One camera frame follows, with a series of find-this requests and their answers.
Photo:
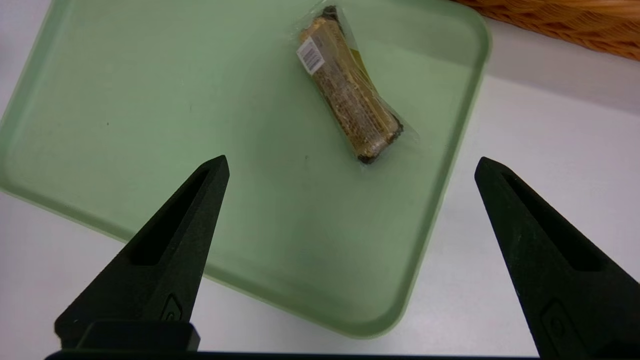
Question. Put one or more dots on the orange wicker basket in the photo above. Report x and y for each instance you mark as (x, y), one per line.
(575, 25)

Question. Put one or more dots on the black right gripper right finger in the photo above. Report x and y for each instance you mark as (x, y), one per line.
(565, 280)

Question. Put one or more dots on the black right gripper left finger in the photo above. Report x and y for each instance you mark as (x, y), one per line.
(165, 270)

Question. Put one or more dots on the green plastic tray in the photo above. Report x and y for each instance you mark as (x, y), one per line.
(200, 100)

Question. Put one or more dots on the plastic food roll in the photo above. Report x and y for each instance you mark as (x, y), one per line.
(350, 95)

